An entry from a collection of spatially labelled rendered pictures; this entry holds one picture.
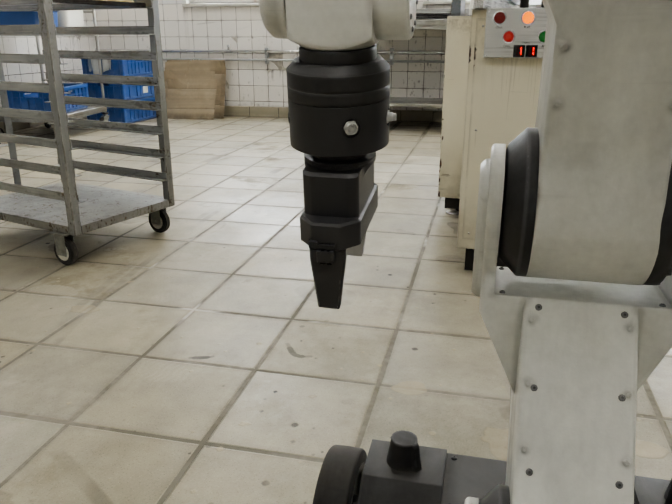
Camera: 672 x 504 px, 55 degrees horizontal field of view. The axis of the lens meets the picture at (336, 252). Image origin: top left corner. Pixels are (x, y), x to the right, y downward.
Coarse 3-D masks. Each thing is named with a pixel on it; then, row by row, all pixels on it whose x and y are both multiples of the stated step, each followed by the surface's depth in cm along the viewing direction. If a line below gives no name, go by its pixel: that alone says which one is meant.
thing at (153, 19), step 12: (156, 0) 232; (156, 12) 233; (156, 24) 233; (156, 36) 234; (156, 48) 235; (156, 60) 237; (156, 72) 238; (156, 96) 242; (168, 132) 247; (168, 144) 248; (168, 156) 249; (168, 168) 250; (168, 180) 251; (168, 192) 253
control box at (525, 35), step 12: (492, 12) 188; (504, 12) 187; (516, 12) 186; (540, 12) 184; (492, 24) 189; (504, 24) 188; (516, 24) 187; (528, 24) 185; (540, 24) 185; (492, 36) 190; (516, 36) 188; (528, 36) 187; (492, 48) 191; (504, 48) 190; (528, 48) 187; (540, 48) 187
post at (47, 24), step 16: (48, 0) 195; (48, 16) 196; (48, 32) 197; (48, 48) 198; (48, 64) 200; (48, 80) 202; (64, 112) 206; (64, 128) 207; (64, 144) 208; (64, 160) 209; (64, 176) 211; (64, 192) 214; (80, 224) 218
